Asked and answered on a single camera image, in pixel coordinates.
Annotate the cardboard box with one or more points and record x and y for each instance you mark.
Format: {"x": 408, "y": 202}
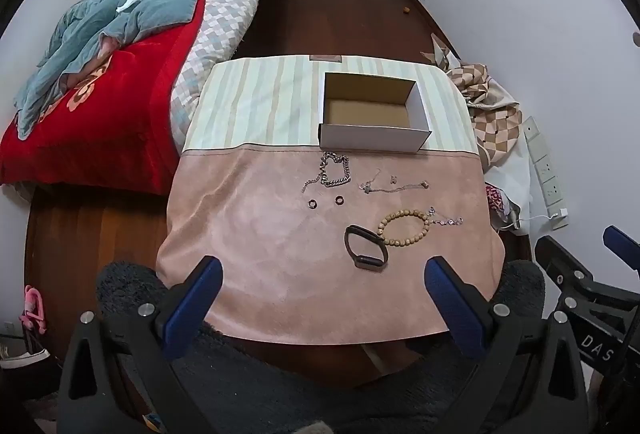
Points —
{"x": 372, "y": 137}

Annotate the white cloth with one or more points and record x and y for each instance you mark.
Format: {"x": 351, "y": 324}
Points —
{"x": 515, "y": 179}

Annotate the white power strip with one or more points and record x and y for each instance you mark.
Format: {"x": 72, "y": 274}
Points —
{"x": 547, "y": 174}

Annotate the dark fuzzy clothing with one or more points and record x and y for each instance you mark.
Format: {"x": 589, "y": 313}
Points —
{"x": 300, "y": 394}

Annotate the pink and striped table cloth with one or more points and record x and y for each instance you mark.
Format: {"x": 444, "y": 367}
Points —
{"x": 280, "y": 254}

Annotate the bed with red blanket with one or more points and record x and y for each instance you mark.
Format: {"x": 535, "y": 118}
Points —
{"x": 115, "y": 114}

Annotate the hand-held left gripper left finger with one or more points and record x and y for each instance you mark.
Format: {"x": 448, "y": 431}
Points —
{"x": 196, "y": 306}

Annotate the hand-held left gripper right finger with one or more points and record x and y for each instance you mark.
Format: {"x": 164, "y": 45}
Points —
{"x": 452, "y": 309}

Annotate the black fitness band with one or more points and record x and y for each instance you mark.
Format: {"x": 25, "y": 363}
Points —
{"x": 367, "y": 262}

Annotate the red printed plastic bag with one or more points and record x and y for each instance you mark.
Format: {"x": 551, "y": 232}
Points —
{"x": 496, "y": 204}

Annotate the brown checkered cloth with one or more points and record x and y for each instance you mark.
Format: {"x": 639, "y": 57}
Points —
{"x": 492, "y": 114}

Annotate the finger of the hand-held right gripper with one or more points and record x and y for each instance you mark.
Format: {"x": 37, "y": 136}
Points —
{"x": 622, "y": 246}
{"x": 565, "y": 266}

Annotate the pink plastic object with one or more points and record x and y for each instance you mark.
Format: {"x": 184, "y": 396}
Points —
{"x": 32, "y": 306}

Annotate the checkered bed sheet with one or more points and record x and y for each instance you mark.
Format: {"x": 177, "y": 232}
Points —
{"x": 225, "y": 19}

